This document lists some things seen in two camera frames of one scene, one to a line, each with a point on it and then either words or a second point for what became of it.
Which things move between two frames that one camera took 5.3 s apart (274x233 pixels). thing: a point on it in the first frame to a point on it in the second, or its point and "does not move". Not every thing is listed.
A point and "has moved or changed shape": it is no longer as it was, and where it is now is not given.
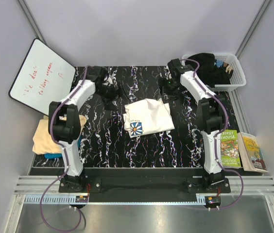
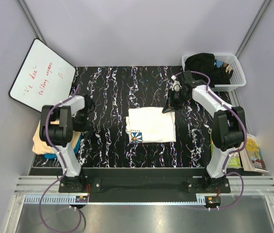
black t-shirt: (209, 73) does not move
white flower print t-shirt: (147, 116) has moved or changed shape
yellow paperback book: (252, 158) does not move
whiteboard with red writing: (43, 77) does not move
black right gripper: (173, 95) to (171, 106)
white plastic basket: (231, 62) does not move
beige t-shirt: (42, 141) does not move
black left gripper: (109, 104) to (80, 129)
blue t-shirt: (56, 156) does not move
